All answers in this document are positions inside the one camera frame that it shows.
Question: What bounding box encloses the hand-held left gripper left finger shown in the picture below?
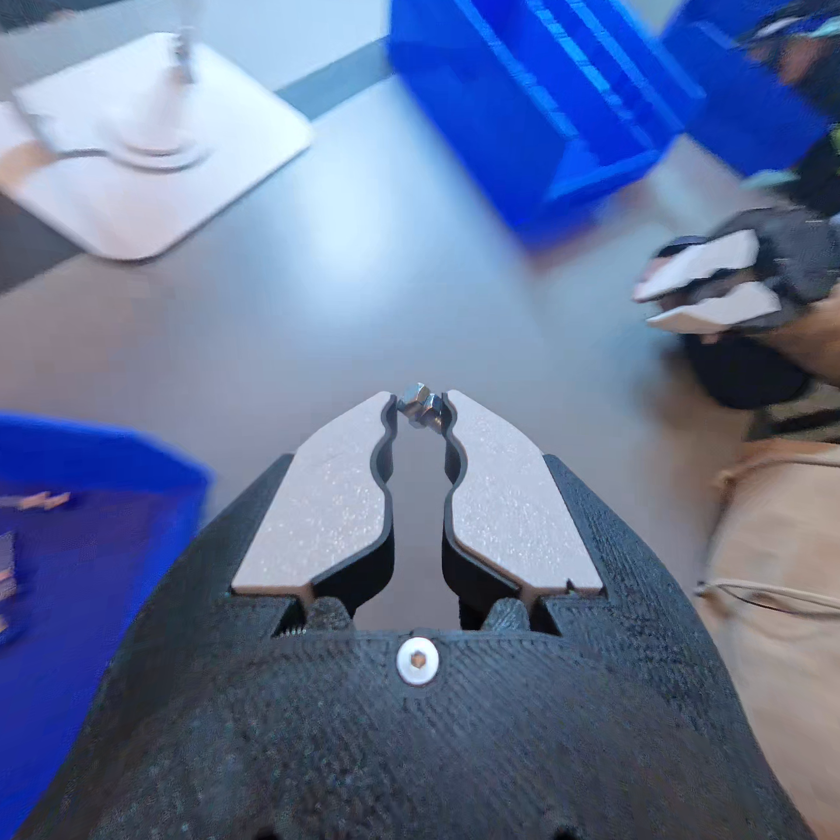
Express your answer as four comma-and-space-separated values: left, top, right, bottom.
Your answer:
233, 392, 399, 615

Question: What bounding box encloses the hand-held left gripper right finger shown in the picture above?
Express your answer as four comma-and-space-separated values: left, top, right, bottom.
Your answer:
440, 390, 606, 618

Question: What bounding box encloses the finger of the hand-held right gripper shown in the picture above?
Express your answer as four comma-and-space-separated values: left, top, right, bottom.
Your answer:
633, 230, 762, 303
644, 283, 786, 336

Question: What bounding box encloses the blue plastic bin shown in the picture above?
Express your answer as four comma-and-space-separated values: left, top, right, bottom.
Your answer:
388, 0, 710, 244
0, 414, 214, 840
663, 0, 834, 178

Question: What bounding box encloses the pile of bolts nuts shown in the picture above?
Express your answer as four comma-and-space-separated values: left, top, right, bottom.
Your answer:
0, 489, 73, 644

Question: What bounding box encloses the white tablet stand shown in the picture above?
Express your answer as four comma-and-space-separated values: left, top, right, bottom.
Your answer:
0, 27, 316, 263

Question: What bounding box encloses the person's right forearm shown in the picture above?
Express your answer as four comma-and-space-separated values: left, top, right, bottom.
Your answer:
755, 296, 840, 388

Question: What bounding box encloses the black chair armrest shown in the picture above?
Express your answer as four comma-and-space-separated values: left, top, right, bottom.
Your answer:
683, 335, 812, 410

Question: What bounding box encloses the person's beige hoodie torso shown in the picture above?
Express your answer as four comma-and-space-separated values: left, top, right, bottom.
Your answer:
696, 440, 840, 840

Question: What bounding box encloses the black earphone cable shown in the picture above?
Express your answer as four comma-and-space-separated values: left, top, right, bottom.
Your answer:
696, 584, 840, 620

